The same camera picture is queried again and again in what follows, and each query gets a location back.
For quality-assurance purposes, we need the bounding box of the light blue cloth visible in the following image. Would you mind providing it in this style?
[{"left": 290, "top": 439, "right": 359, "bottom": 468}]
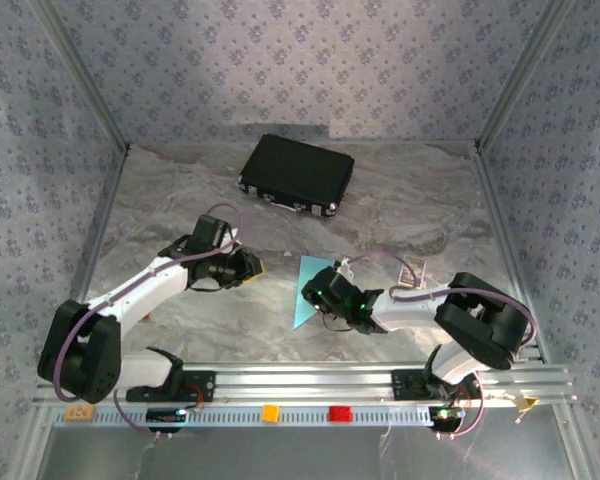
[{"left": 292, "top": 254, "right": 339, "bottom": 332}]

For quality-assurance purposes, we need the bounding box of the small patterned card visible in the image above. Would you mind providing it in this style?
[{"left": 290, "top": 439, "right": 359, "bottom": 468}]
[{"left": 396, "top": 254, "right": 428, "bottom": 290}]

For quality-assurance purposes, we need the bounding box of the black hard case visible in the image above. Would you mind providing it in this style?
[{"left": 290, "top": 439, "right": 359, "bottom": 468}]
[{"left": 237, "top": 133, "right": 356, "bottom": 217}]

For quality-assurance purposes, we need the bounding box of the black controller board with LED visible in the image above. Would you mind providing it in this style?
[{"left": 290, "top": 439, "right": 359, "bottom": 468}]
[
  {"left": 144, "top": 407, "right": 189, "bottom": 428},
  {"left": 428, "top": 405, "right": 467, "bottom": 432}
]

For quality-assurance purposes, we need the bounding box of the grey metal panel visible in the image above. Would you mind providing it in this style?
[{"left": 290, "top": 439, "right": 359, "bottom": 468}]
[{"left": 34, "top": 427, "right": 581, "bottom": 480}]

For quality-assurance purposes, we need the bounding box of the orange label block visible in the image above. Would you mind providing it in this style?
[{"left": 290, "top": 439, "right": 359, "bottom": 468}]
[{"left": 63, "top": 404, "right": 97, "bottom": 422}]

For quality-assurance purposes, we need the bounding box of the yellow tape piece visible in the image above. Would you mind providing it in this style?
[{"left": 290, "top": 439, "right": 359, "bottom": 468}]
[{"left": 510, "top": 394, "right": 542, "bottom": 414}]

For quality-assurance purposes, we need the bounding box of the aluminium mounting rail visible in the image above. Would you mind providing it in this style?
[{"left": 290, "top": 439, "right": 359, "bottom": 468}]
[{"left": 32, "top": 363, "right": 580, "bottom": 407}]

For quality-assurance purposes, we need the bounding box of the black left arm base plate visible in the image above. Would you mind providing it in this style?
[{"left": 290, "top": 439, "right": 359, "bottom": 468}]
[{"left": 124, "top": 369, "right": 217, "bottom": 404}]

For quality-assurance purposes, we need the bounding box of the aluminium table side rail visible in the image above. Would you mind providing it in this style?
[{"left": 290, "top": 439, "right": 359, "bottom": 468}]
[
  {"left": 472, "top": 144, "right": 551, "bottom": 364},
  {"left": 59, "top": 147, "right": 131, "bottom": 366}
]

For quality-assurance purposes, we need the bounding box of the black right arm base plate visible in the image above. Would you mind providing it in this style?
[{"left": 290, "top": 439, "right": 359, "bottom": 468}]
[{"left": 390, "top": 368, "right": 482, "bottom": 402}]

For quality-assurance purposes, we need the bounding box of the white slotted cable duct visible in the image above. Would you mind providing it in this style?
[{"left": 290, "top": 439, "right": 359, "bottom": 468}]
[{"left": 52, "top": 405, "right": 439, "bottom": 429}]

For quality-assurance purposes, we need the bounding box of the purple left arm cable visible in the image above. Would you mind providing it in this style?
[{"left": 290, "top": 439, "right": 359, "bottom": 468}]
[{"left": 52, "top": 202, "right": 246, "bottom": 441}]

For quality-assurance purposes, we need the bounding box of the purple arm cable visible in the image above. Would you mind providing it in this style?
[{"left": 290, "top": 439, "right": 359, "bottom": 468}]
[
  {"left": 349, "top": 252, "right": 537, "bottom": 441},
  {"left": 52, "top": 202, "right": 246, "bottom": 441}
]

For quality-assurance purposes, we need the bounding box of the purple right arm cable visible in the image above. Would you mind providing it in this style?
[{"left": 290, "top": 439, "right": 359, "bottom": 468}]
[{"left": 349, "top": 252, "right": 537, "bottom": 441}]

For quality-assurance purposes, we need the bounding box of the aluminium corner post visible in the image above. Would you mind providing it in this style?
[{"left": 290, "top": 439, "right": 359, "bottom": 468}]
[
  {"left": 32, "top": 0, "right": 131, "bottom": 154},
  {"left": 476, "top": 0, "right": 577, "bottom": 154}
]

